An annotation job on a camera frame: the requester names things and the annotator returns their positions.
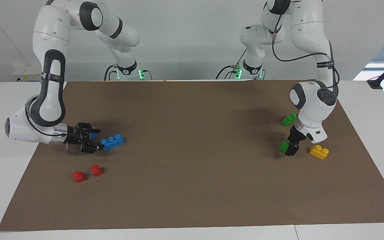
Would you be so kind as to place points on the green two-stud toy brick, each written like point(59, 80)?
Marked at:
point(288, 120)
point(283, 146)

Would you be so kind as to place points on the brown paper table mat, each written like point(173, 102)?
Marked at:
point(192, 186)

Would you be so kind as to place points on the yellow two-stud toy brick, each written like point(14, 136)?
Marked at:
point(318, 152)

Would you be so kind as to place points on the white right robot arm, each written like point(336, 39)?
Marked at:
point(50, 33)

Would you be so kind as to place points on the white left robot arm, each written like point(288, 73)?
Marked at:
point(307, 30)

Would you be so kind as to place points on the red one-stud toy brick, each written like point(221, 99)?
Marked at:
point(96, 170)
point(79, 177)

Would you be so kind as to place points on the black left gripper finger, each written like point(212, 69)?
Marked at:
point(292, 149)

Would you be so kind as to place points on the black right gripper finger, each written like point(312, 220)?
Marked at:
point(90, 128)
point(91, 147)

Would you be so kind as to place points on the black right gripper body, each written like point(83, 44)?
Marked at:
point(75, 137)

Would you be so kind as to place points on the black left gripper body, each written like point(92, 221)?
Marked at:
point(297, 134)

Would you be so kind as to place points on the white box with yellow label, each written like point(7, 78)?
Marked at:
point(27, 71)

